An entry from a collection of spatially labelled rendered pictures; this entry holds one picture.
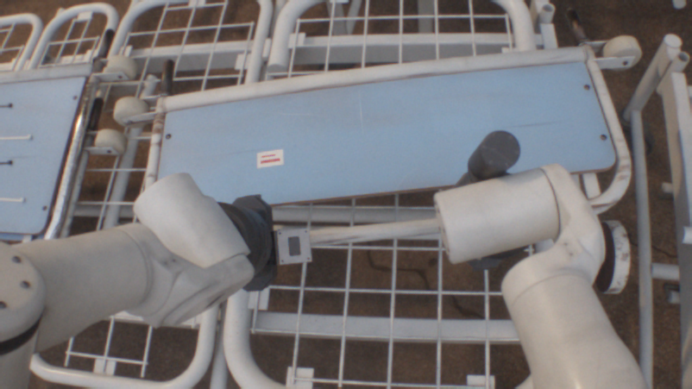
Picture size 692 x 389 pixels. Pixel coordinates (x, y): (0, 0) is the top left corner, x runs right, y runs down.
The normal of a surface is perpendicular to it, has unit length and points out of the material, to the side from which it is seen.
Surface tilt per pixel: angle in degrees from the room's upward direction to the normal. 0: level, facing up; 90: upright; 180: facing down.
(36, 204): 5
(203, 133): 1
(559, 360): 48
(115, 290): 83
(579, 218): 23
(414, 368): 0
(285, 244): 35
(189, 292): 55
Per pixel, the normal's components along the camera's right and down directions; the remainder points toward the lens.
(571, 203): -0.24, -0.72
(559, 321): -0.49, -0.63
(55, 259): 0.62, -0.71
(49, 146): -0.14, -0.35
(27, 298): 0.44, -0.85
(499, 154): -0.11, -0.09
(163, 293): 0.34, 0.42
